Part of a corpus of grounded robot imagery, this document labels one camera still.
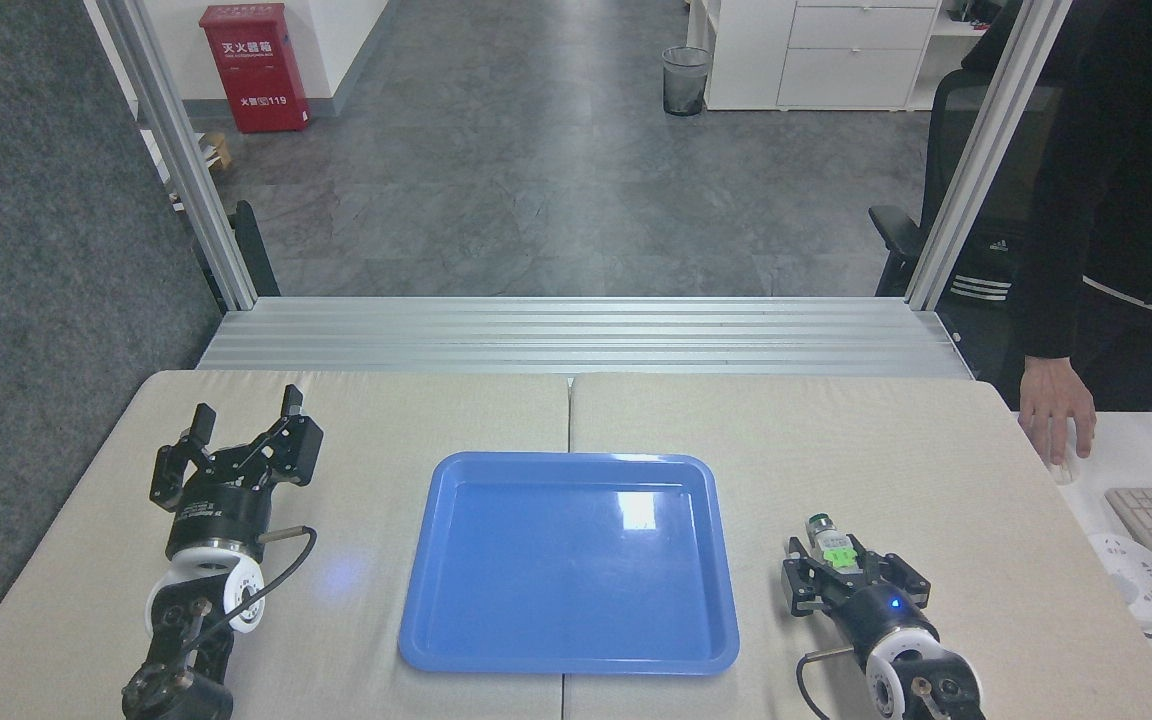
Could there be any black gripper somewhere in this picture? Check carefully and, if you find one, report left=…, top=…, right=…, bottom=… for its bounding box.
left=149, top=384, right=325, bottom=561
left=782, top=537, right=939, bottom=661

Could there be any switch part with green clip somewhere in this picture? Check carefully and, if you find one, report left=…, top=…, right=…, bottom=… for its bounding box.
left=804, top=514, right=859, bottom=576

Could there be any blue plastic tray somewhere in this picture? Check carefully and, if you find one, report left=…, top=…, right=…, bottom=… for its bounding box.
left=398, top=451, right=741, bottom=676

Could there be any person's hand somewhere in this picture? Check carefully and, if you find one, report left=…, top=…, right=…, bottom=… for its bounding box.
left=1018, top=357, right=1098, bottom=466

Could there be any black partition foot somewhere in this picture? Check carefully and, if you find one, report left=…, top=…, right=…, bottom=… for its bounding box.
left=191, top=200, right=281, bottom=301

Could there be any grey felt partition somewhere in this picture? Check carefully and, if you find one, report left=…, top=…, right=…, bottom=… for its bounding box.
left=0, top=0, right=227, bottom=691

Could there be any white power strip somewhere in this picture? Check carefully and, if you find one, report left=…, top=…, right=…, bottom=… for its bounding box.
left=1088, top=532, right=1152, bottom=626

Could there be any white desk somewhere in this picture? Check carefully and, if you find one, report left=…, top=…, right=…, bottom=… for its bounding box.
left=1011, top=410, right=1152, bottom=720

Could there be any black garment with white stripes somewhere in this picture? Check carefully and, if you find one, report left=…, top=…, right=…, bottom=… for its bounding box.
left=936, top=200, right=1029, bottom=381

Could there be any red fire extinguisher box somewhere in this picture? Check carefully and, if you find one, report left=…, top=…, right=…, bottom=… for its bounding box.
left=199, top=3, right=311, bottom=134

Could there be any black office chair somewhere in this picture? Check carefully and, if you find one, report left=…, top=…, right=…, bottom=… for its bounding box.
left=869, top=68, right=1062, bottom=301

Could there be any person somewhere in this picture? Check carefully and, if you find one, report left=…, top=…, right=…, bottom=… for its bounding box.
left=1011, top=0, right=1152, bottom=413

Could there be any white drawer cabinet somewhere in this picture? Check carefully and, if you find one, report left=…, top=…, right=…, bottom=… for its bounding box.
left=686, top=0, right=947, bottom=112

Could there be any grey mesh waste bin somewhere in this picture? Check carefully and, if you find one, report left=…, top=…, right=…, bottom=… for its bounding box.
left=662, top=46, right=713, bottom=117

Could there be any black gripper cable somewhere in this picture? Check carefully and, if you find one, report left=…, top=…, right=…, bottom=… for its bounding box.
left=176, top=526, right=318, bottom=651
left=796, top=646, right=857, bottom=720

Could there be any silver aluminium post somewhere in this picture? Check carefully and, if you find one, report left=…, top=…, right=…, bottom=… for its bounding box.
left=96, top=0, right=257, bottom=311
left=904, top=0, right=1072, bottom=311

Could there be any silver aluminium rail platform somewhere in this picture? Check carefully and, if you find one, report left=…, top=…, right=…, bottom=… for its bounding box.
left=196, top=296, right=974, bottom=379

